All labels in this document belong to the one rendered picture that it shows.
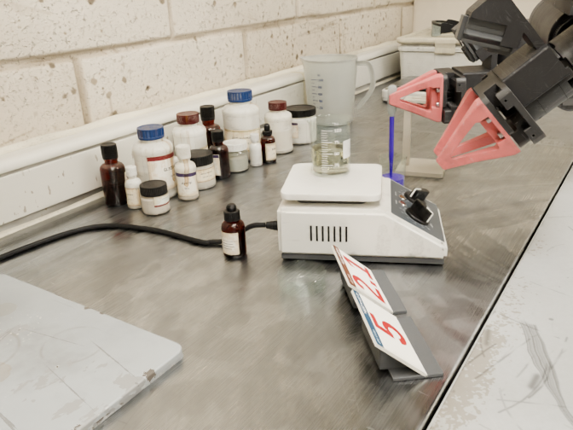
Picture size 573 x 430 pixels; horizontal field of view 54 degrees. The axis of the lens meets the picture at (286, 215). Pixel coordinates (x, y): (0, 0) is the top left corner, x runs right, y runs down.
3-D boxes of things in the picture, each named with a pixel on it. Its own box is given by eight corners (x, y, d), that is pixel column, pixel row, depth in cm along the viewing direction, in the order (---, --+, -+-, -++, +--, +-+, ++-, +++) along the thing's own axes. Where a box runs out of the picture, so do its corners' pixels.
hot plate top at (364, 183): (382, 169, 76) (382, 163, 75) (381, 202, 65) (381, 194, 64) (293, 168, 78) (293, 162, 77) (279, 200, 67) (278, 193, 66)
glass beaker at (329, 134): (352, 168, 75) (352, 107, 72) (350, 182, 70) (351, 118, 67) (307, 168, 76) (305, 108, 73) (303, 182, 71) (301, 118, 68)
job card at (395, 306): (383, 271, 66) (384, 240, 64) (407, 313, 57) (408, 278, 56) (331, 276, 65) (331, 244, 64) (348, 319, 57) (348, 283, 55)
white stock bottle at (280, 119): (298, 152, 113) (296, 101, 109) (272, 156, 111) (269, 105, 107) (286, 145, 117) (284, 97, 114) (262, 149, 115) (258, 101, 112)
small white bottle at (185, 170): (178, 194, 93) (172, 143, 89) (199, 193, 93) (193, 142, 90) (177, 202, 90) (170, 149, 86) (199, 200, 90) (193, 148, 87)
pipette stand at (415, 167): (447, 164, 101) (452, 92, 97) (442, 178, 95) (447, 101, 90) (402, 161, 104) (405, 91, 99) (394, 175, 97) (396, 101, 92)
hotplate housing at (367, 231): (436, 223, 78) (441, 168, 75) (446, 268, 66) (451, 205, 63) (279, 219, 82) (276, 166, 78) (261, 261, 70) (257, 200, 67)
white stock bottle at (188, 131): (182, 179, 100) (176, 119, 96) (173, 170, 105) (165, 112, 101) (215, 173, 102) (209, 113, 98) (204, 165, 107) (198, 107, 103)
